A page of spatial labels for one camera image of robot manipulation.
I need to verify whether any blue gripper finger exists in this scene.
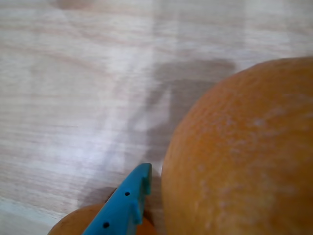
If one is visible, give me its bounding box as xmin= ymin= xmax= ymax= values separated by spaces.
xmin=82 ymin=163 xmax=153 ymax=235

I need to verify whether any orange with green stem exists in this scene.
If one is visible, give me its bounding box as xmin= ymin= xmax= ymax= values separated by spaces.
xmin=161 ymin=55 xmax=313 ymax=235

